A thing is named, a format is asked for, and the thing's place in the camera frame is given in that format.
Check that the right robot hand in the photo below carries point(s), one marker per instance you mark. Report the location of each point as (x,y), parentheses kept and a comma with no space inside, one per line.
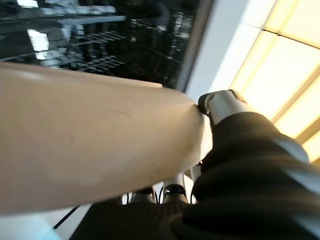
(250,187)

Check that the cream round plate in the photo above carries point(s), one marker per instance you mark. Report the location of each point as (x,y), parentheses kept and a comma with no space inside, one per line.
(87,137)

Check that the open built-in dishwasher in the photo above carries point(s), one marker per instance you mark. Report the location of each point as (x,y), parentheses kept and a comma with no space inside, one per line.
(155,50)

